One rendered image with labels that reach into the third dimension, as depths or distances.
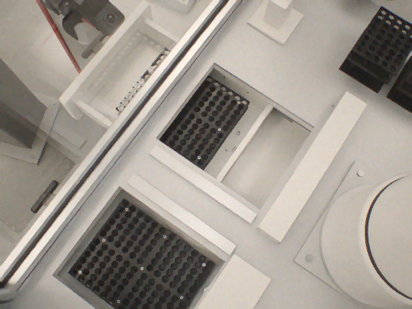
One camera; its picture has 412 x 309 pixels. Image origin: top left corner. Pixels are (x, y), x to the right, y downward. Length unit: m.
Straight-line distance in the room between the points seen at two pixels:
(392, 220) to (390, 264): 0.06
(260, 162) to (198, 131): 0.16
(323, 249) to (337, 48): 0.42
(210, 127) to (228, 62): 0.14
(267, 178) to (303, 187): 0.16
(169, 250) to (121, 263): 0.09
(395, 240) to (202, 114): 0.51
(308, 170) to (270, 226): 0.13
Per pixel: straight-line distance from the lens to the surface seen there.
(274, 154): 0.96
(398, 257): 0.59
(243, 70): 0.89
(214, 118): 0.90
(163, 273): 0.84
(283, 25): 0.95
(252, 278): 0.79
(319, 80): 0.92
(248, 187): 0.94
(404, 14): 1.04
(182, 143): 0.91
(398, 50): 0.90
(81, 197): 0.79
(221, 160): 0.94
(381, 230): 0.61
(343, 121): 0.86
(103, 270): 0.86
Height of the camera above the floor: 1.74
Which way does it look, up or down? 75 degrees down
